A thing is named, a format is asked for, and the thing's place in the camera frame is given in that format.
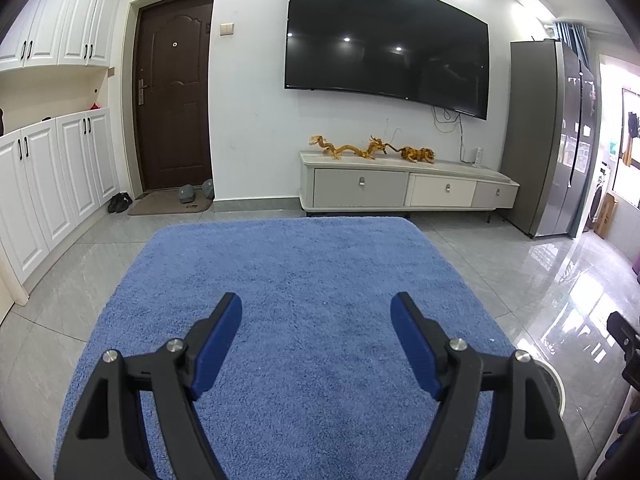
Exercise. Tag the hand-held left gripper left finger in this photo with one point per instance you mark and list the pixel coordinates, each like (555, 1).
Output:
(215, 355)

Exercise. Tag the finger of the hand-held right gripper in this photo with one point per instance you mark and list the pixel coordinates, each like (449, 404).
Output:
(631, 355)

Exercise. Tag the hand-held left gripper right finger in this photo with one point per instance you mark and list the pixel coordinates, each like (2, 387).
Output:
(420, 355)

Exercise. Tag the round white-rimmed trash can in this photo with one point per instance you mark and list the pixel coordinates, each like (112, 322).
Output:
(554, 385)

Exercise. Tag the blue fluffy rug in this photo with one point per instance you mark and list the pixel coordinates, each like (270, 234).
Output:
(310, 270)

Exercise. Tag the cardboard box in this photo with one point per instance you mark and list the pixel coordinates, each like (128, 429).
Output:
(606, 215)

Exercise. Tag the brown doormat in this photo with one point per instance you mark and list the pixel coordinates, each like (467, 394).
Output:
(160, 205)

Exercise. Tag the pair of grey slippers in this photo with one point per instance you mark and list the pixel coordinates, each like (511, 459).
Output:
(192, 192)

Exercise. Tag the washing machine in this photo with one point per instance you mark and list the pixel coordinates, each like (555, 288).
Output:
(601, 185)

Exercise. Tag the white and grey television cabinet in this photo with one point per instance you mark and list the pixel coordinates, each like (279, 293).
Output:
(360, 187)

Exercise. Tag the pair of black shoes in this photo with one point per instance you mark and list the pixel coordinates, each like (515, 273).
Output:
(120, 202)

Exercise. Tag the golden tiger figurine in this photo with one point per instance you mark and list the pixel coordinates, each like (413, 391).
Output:
(417, 155)

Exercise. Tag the white power strip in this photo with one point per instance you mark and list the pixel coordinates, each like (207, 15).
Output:
(477, 157)

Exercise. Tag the golden dragon figurine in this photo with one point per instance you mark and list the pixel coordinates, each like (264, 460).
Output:
(345, 149)

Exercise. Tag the hanging clothes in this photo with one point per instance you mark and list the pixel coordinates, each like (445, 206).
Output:
(632, 130)

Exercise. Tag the white floor cabinet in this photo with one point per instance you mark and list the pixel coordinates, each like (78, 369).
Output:
(45, 195)

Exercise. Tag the grey double-door refrigerator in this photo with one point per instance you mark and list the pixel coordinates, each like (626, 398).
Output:
(535, 135)

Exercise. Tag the dark brown entrance door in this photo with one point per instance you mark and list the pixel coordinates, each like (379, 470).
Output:
(172, 100)

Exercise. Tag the blue curtain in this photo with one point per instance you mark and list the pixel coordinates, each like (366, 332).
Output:
(575, 40)

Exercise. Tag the black wall television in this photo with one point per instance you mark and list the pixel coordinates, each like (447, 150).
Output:
(385, 40)

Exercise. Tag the beige light switch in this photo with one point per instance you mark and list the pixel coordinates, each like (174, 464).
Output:
(226, 29)

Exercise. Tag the white wall cabinet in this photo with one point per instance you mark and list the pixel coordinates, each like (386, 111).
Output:
(55, 15)

